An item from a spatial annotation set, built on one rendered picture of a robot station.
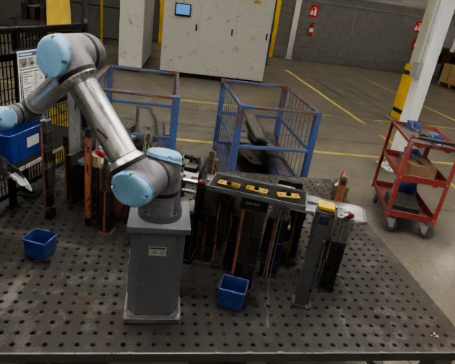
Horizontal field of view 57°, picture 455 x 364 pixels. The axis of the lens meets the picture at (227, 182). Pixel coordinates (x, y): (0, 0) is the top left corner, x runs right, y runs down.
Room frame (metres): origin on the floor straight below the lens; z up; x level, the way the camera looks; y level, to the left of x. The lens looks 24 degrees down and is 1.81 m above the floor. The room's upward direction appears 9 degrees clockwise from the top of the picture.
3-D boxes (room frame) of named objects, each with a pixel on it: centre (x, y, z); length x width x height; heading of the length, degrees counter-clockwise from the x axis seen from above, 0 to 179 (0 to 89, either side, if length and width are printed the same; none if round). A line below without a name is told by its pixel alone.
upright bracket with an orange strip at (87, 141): (1.73, 0.64, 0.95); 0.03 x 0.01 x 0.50; 81
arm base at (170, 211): (1.25, 0.21, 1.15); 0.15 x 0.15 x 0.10
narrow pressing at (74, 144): (1.92, 0.78, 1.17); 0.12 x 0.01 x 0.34; 171
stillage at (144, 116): (4.15, 1.02, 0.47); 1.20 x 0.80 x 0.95; 10
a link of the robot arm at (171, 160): (1.24, 0.22, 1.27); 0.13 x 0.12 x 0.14; 162
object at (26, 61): (2.05, 1.05, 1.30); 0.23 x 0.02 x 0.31; 171
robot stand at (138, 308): (1.25, 0.21, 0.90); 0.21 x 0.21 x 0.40; 11
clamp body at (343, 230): (1.54, -0.50, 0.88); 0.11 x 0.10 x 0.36; 171
